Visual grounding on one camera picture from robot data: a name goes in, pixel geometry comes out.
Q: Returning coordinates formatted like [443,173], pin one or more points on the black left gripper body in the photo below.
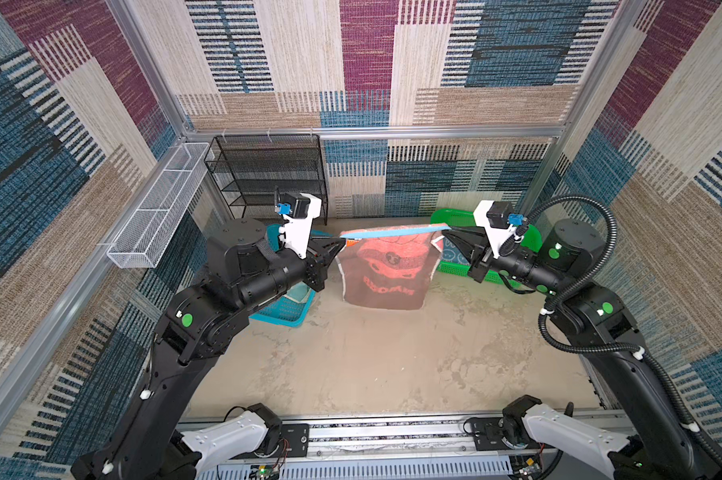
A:
[313,260]

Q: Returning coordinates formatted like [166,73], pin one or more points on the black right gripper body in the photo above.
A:
[483,260]

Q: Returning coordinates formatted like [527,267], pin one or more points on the teal plastic basket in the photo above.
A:
[292,308]

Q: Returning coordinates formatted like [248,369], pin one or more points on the red pink towel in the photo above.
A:
[390,268]

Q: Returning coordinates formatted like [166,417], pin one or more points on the light blue patterned towel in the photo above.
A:
[452,255]

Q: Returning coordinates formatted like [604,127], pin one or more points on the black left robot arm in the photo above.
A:
[242,275]

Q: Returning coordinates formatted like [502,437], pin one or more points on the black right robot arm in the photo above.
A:
[584,318]

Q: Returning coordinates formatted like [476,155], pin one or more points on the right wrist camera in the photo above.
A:
[503,226]

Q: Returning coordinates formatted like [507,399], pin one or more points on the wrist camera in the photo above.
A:
[503,226]
[298,212]

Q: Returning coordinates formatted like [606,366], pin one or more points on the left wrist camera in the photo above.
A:
[298,212]

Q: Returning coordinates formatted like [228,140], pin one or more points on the black wire shelf rack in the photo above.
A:
[248,170]

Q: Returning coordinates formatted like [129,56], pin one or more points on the white wire mesh tray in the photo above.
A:
[145,238]

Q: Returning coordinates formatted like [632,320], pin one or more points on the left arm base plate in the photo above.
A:
[297,435]

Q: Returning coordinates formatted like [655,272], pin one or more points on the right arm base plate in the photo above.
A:
[487,435]

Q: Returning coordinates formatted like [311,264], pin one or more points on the aluminium front rail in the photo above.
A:
[387,447]

